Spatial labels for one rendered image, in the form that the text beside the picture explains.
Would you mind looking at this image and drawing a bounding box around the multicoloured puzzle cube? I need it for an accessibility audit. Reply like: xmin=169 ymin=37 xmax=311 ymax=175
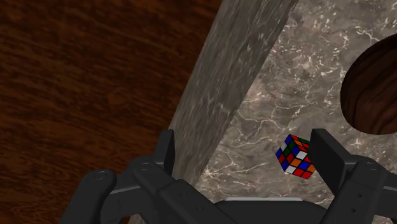
xmin=275 ymin=134 xmax=316 ymax=180

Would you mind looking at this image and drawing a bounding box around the dark wooden bowl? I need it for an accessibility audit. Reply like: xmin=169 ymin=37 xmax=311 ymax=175
xmin=340 ymin=33 xmax=397 ymax=136

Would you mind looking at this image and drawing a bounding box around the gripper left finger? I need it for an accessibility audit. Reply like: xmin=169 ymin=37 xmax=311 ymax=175
xmin=59 ymin=129 xmax=240 ymax=224

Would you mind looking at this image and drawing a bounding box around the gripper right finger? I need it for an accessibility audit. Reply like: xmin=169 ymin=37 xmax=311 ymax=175
xmin=309 ymin=128 xmax=397 ymax=224

